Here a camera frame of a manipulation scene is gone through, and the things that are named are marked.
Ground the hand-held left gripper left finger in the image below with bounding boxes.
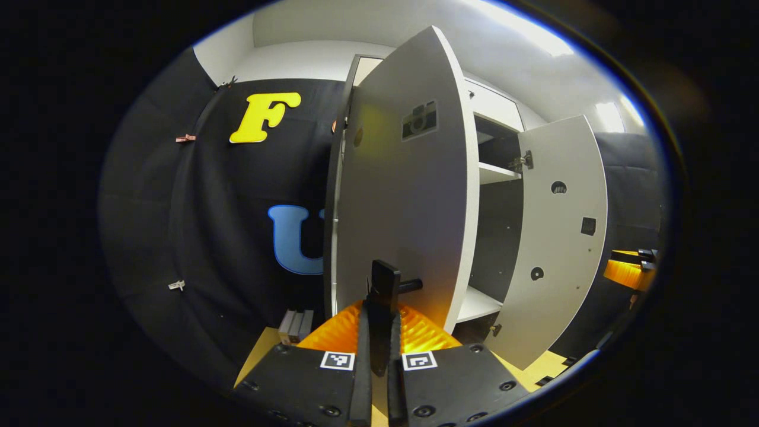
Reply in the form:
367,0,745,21
231,299,374,427

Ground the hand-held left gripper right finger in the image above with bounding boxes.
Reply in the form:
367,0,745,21
385,302,531,427

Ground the headphone sticker shoe cabinet door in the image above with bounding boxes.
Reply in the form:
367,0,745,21
483,114,610,371

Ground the black door handle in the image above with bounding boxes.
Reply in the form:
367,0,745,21
368,260,425,377

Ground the white double-door shoe cabinet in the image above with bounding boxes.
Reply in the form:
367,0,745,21
323,53,610,371

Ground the camera sticker shoe cabinet door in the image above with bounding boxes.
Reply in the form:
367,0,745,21
335,26,480,336

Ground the white cabinet shelf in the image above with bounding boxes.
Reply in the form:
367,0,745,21
479,161,522,184
457,286,503,324

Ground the white cabinet drawer front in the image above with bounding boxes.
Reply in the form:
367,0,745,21
464,79,526,133

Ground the grey book set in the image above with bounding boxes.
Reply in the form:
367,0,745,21
279,310,315,346

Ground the square ceiling light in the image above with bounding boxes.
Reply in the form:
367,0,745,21
595,100,644,134

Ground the black backdrop cloth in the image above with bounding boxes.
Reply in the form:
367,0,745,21
101,47,665,380

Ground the long ceiling light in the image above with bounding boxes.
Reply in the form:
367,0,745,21
468,0,575,57

